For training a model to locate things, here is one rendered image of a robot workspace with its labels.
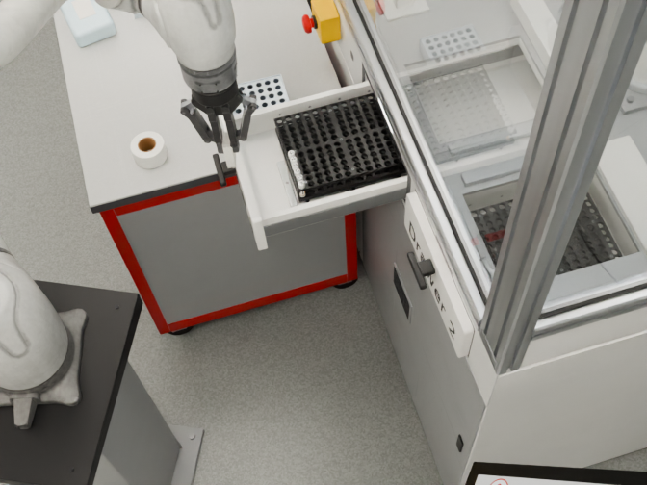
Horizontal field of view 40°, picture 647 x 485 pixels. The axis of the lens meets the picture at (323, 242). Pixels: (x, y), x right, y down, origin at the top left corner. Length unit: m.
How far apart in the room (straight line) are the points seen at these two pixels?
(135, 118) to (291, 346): 0.84
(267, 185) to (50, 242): 1.18
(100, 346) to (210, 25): 0.66
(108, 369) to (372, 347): 1.00
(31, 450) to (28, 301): 0.30
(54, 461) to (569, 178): 1.03
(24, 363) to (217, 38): 0.61
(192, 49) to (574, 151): 0.62
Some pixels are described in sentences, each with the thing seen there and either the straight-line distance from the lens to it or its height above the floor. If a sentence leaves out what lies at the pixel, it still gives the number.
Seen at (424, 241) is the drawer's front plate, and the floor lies 0.91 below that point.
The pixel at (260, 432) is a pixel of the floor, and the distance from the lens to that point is 2.40.
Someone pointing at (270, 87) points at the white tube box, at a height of 0.79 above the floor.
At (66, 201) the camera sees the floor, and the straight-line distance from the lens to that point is 2.85.
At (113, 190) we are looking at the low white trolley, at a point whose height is 0.76.
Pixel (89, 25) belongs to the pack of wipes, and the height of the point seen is 0.80.
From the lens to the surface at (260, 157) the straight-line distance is 1.77.
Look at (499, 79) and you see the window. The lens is 1.11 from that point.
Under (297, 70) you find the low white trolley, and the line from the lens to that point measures 2.00.
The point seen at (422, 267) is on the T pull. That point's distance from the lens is 1.54.
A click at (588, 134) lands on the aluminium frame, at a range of 0.90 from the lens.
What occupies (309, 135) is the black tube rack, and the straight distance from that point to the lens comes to 1.71.
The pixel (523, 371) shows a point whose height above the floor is 0.93.
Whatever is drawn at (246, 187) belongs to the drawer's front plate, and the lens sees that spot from 1.62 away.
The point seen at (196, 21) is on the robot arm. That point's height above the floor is 1.36.
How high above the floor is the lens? 2.26
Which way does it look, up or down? 60 degrees down
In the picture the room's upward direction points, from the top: 5 degrees counter-clockwise
